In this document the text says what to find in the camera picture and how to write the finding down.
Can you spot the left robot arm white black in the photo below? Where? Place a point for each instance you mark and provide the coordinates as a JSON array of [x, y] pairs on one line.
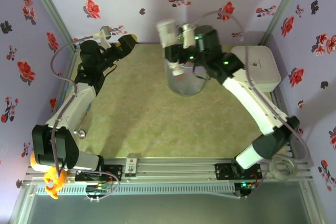
[[71, 106]]

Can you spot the mesh bin with clear liner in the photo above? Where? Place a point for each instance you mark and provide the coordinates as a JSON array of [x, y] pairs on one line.
[[186, 85]]

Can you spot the white plastic lidded box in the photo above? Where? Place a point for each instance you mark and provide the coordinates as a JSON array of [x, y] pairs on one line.
[[262, 64]]

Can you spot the metal knob rod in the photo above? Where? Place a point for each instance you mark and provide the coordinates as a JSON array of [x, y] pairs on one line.
[[81, 133]]

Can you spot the small white tag display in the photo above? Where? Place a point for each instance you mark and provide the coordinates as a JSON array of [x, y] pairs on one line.
[[131, 167]]

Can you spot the orange plush toy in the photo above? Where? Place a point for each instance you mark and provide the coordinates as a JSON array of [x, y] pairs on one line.
[[56, 182]]

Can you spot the small circuit board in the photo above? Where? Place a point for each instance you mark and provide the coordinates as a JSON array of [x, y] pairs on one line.
[[245, 186], [101, 188]]

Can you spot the clear tape roll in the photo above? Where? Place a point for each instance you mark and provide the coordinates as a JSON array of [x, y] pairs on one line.
[[274, 167]]

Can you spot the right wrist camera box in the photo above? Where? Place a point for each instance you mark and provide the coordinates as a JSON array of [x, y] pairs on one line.
[[188, 37]]

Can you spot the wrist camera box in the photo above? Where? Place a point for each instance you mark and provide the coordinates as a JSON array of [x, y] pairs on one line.
[[105, 32], [188, 37]]

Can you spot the aluminium side rail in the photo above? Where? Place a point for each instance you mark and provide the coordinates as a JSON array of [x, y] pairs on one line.
[[68, 66]]

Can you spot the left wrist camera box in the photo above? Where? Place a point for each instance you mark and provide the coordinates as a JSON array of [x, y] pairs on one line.
[[105, 32]]

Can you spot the aluminium frame post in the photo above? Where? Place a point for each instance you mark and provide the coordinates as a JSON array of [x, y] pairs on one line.
[[52, 9], [283, 9]]

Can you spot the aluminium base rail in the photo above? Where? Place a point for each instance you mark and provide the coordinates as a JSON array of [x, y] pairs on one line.
[[178, 169]]

